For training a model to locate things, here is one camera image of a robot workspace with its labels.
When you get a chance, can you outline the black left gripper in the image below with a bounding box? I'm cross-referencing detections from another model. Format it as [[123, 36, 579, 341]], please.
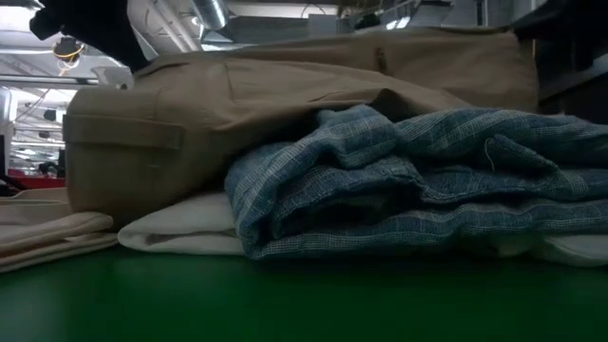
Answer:
[[28, 0, 152, 75]]

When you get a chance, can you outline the beige garment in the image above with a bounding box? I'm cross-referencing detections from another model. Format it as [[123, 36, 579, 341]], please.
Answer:
[[62, 26, 542, 230]]

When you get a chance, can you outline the white button shirt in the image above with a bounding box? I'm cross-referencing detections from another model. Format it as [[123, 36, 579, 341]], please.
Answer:
[[117, 191, 608, 269]]

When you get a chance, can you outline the blue patterned garment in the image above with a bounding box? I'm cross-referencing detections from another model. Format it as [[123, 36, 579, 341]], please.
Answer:
[[223, 104, 608, 261]]

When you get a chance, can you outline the round black yellow fixture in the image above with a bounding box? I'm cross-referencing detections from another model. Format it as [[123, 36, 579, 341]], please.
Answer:
[[52, 36, 86, 62]]

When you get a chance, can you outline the red plastic crate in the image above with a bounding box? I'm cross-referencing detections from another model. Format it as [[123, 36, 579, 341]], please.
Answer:
[[7, 175, 67, 191]]

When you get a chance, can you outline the cream folded cloth pile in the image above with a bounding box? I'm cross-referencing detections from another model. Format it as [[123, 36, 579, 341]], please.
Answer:
[[0, 187, 120, 276]]

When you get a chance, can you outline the grey ceiling air unit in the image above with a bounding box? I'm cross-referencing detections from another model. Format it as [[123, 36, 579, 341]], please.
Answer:
[[307, 13, 355, 35]]

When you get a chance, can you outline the silver ventilation duct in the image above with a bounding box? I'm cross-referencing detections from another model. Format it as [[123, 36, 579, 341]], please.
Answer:
[[192, 0, 230, 30]]

